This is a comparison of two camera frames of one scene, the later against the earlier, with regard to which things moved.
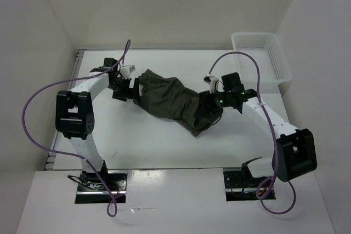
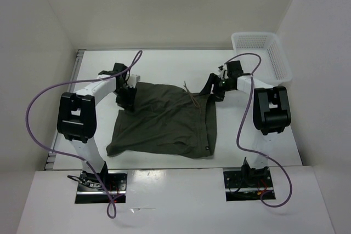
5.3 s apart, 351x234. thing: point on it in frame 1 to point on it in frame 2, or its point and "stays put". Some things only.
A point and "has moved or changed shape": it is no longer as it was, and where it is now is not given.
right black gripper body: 217,101 to 224,86
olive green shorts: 170,98 has moved or changed shape
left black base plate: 90,189 stays put
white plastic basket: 274,67 stays put
